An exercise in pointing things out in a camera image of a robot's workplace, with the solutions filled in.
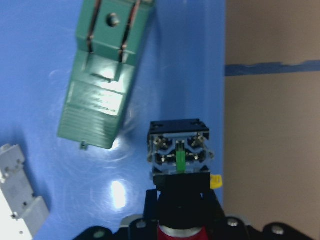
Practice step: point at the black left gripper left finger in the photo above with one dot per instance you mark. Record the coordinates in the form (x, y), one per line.
(150, 212)

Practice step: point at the black right-side left gripper right finger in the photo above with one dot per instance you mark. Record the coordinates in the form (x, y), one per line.
(210, 207)

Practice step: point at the white grey terminal block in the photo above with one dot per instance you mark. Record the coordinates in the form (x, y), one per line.
(22, 214)

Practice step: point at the green connector block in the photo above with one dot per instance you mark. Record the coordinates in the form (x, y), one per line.
(110, 38)

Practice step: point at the red emergency stop button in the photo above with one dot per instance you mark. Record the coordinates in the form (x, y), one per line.
(180, 169)

